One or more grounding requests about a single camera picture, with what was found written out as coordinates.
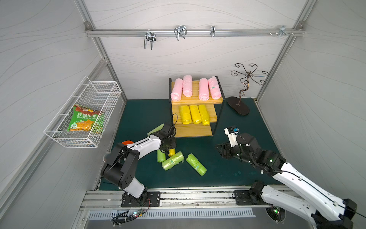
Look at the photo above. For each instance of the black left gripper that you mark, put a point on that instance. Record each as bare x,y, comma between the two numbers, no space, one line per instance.
170,142

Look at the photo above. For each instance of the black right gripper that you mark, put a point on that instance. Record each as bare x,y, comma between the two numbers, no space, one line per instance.
227,150

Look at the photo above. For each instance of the yellow trash bag roll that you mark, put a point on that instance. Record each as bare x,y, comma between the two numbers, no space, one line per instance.
204,115
172,152
195,114
185,115

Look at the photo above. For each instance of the pink trash bag roll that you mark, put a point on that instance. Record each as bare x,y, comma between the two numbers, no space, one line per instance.
203,93
187,86
214,88
177,90

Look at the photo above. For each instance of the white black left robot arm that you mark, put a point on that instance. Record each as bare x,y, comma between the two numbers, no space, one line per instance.
121,164

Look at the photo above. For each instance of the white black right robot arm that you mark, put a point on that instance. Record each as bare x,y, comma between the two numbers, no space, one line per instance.
314,204

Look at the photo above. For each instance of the green trash bag roll far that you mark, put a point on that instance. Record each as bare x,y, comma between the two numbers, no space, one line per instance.
156,129

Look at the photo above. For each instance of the green trash bag roll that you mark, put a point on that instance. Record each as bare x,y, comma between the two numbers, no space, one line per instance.
196,164
173,161
161,156
156,129

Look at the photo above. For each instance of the green trash bag roll left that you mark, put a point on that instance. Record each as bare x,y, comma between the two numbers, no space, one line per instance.
161,156

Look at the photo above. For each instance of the green trash bag roll middle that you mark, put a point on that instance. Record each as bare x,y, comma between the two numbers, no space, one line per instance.
173,161

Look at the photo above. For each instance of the green trash bag roll right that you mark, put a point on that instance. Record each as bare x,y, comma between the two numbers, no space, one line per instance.
196,164

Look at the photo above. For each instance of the three-tier wooden shelf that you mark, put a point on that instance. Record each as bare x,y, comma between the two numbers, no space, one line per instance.
192,130

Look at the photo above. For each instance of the orange plastic bowl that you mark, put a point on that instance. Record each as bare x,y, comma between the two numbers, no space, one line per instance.
127,142

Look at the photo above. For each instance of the black metal jewelry stand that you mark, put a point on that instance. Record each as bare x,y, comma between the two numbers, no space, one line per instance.
237,103

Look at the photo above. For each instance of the green snack bag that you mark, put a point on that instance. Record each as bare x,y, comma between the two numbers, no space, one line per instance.
86,119

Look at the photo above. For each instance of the metal double hook left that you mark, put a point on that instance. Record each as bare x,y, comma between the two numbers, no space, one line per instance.
150,38

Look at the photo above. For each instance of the metal double hook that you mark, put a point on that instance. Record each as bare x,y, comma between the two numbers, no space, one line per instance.
180,32
150,38

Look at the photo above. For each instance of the white vent strip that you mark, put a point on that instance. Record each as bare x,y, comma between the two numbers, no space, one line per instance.
224,213

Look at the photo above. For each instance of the metal double hook middle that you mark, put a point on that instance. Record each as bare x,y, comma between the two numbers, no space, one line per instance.
180,32

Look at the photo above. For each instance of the small metal hook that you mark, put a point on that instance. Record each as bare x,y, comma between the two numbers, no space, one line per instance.
212,31

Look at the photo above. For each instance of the metal hook right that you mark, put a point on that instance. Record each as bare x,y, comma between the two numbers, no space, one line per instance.
282,32

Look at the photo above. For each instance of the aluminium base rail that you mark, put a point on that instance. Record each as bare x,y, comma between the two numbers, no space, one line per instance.
171,198

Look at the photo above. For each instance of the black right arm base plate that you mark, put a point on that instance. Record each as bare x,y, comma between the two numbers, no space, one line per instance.
247,197

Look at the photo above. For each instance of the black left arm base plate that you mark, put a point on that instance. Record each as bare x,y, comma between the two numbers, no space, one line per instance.
148,199

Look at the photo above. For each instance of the white wire basket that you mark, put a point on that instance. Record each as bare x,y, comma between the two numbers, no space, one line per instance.
97,95

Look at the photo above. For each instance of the aluminium top rail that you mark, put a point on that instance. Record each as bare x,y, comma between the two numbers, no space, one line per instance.
220,32

